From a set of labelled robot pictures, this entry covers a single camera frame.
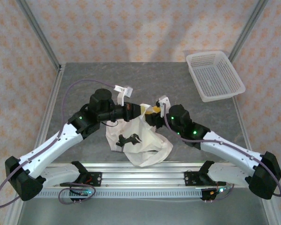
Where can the white t-shirt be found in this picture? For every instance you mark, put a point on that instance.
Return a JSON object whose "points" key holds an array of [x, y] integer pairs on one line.
{"points": [[145, 145]]}

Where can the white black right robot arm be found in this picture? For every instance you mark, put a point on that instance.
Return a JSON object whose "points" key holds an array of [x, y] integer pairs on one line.
{"points": [[229, 150]]}

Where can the white perforated plastic basket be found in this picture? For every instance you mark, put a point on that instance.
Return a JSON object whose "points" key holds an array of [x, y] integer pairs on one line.
{"points": [[215, 77]]}

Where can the small green-lit circuit board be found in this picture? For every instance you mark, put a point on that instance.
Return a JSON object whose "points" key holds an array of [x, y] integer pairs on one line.
{"points": [[82, 192], [219, 191]]}

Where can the grey metal sheet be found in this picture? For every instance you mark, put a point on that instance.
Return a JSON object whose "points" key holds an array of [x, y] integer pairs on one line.
{"points": [[142, 213]]}

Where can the aluminium table side rail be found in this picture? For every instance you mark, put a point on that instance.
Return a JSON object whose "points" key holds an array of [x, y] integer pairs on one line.
{"points": [[242, 124], [58, 79]]}

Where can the aluminium mounting rail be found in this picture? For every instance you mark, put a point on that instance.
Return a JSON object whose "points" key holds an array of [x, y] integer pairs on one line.
{"points": [[142, 175]]}

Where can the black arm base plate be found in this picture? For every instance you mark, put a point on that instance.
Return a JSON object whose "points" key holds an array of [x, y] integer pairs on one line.
{"points": [[94, 178], [190, 178]]}

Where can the aluminium frame post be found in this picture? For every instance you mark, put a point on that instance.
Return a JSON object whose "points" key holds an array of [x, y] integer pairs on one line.
{"points": [[41, 32], [247, 28]]}

